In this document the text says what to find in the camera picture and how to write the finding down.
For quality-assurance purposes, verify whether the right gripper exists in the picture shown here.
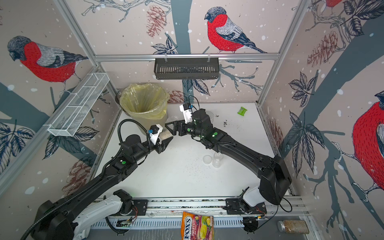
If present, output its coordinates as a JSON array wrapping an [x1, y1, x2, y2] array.
[[166, 118, 206, 139]]

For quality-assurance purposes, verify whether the clear jar lid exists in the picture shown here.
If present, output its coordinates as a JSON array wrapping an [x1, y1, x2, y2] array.
[[203, 155, 213, 165]]

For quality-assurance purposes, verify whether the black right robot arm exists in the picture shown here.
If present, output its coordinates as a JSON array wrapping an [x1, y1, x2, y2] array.
[[165, 120, 292, 205]]

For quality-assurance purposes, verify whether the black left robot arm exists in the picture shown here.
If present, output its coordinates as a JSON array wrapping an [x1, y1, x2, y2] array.
[[21, 119, 175, 240]]

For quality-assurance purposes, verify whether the bin with yellow bag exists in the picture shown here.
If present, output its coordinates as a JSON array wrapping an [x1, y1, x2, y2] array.
[[119, 84, 170, 130]]

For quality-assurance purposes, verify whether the wide jar patterned lid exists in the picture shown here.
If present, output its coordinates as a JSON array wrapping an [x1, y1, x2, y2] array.
[[206, 111, 215, 124]]

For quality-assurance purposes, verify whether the black hanging basket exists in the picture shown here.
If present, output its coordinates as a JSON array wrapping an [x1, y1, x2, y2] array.
[[154, 58, 220, 80]]

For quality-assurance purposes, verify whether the green snack packet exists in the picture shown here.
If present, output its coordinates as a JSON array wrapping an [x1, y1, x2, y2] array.
[[238, 107, 248, 116]]

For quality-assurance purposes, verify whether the Fox's candy bag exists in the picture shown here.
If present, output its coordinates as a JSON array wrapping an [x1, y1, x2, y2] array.
[[181, 212, 214, 240]]

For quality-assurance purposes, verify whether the grain-filled jar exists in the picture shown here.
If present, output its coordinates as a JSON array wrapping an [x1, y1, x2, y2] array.
[[277, 220, 310, 235]]

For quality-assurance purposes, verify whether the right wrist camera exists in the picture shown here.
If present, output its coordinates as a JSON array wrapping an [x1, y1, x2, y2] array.
[[180, 103, 193, 124]]

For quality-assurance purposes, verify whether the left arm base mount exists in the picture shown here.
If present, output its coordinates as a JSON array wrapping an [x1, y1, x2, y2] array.
[[111, 190, 149, 217]]

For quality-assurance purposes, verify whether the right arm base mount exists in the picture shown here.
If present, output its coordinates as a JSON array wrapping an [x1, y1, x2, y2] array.
[[223, 198, 267, 215]]

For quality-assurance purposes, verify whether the white wire shelf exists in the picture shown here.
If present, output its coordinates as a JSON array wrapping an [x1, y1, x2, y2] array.
[[48, 73, 110, 137]]

